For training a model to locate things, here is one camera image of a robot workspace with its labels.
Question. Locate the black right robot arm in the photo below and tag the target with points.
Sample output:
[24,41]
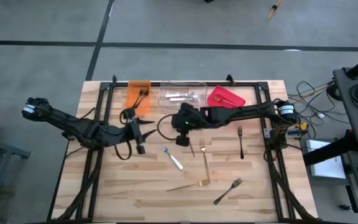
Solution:
[244,110]

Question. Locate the yellow black floor tool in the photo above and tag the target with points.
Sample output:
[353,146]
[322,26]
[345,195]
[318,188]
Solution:
[273,11]

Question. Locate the grey equipment cart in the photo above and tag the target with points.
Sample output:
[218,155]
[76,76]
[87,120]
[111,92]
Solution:
[345,102]

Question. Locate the grey metal bracket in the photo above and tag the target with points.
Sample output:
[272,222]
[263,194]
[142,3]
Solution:
[267,132]

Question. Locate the red plastic bin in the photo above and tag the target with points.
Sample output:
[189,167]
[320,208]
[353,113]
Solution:
[228,93]

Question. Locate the black diagonal beam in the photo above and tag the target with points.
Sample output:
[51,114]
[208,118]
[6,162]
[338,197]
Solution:
[325,152]

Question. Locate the black edge clamp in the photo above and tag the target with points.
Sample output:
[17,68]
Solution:
[66,135]

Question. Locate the gold fork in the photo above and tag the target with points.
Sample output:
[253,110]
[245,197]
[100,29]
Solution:
[202,144]
[203,183]
[217,98]
[192,151]

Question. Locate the orange plastic bin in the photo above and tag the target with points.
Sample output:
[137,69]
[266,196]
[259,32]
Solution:
[132,93]

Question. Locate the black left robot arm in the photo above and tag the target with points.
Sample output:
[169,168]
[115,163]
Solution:
[73,126]

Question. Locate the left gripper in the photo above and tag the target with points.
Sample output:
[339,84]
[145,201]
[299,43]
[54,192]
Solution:
[132,132]

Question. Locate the yellow black clamp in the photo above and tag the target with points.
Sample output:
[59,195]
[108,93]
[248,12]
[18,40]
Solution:
[301,126]

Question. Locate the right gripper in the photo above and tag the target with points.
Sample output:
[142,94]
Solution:
[185,119]

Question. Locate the white box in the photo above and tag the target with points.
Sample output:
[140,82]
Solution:
[328,168]

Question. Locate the grey side table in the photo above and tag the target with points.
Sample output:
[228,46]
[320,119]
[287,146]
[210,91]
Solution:
[5,147]

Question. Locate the small black floor object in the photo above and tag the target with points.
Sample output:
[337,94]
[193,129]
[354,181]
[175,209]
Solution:
[346,208]

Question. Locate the clear plastic bin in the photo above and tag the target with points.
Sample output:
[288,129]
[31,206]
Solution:
[163,90]

